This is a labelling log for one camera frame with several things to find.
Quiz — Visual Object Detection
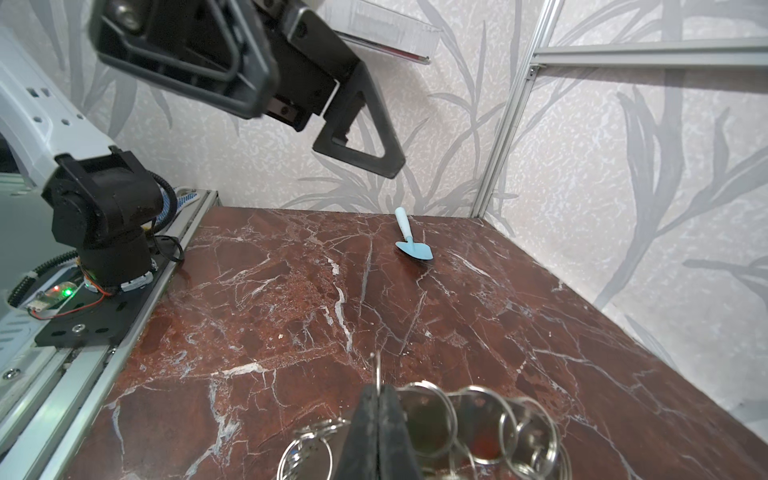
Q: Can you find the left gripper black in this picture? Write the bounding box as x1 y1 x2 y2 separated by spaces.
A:
89 1 406 179

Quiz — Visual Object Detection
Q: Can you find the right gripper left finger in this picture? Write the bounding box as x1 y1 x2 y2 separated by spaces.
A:
335 385 379 480

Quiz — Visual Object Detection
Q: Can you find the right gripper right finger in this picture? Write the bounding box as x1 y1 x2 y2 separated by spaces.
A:
377 385 423 480

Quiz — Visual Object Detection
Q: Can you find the metal key ring plate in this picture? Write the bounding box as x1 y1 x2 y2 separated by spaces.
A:
276 353 573 479

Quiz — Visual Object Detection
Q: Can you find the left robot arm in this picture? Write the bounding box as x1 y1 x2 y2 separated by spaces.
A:
1 1 405 291

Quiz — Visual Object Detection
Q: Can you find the light blue toy shovel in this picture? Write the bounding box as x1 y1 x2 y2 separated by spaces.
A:
395 207 434 261

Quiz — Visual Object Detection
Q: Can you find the clear plastic wall shelf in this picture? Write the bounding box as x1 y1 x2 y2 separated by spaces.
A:
319 0 442 65

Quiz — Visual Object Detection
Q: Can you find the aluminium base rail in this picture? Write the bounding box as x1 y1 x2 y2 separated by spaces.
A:
0 188 220 480

